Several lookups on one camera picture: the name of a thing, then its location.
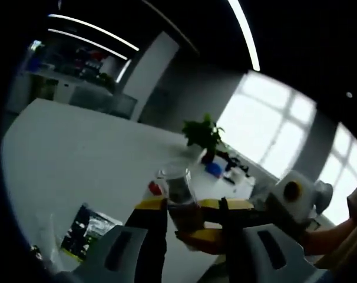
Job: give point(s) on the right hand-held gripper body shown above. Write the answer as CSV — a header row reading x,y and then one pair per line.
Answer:
x,y
302,200

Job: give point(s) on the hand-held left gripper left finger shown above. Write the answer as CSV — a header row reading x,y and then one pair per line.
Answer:
x,y
150,241

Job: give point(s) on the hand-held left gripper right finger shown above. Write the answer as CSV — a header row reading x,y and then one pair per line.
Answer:
x,y
267,259

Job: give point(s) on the green and black packet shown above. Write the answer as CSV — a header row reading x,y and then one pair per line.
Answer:
x,y
102,222

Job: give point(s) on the red collar skincare pump bottle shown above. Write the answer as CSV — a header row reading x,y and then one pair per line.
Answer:
x,y
155,188

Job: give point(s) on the blue storage bin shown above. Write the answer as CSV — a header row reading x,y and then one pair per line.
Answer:
x,y
34,63

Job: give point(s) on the dark desk clutter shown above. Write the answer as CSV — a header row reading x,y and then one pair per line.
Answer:
x,y
236,165

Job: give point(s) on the small blue container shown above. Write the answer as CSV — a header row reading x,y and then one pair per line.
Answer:
x,y
214,168

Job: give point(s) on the person's beige shirt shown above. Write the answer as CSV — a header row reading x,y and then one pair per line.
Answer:
x,y
355,230

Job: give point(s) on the dark red plant pot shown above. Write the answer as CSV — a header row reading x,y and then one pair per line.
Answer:
x,y
208,157

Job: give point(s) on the green plant in white pot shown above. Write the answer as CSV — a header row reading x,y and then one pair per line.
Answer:
x,y
202,132

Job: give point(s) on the frosted glass partition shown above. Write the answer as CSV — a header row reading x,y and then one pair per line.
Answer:
x,y
107,101

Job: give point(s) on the wide ceiling light strip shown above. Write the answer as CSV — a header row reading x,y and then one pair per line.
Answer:
x,y
247,35

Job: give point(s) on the white display counter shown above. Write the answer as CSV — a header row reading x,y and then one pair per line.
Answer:
x,y
63,85

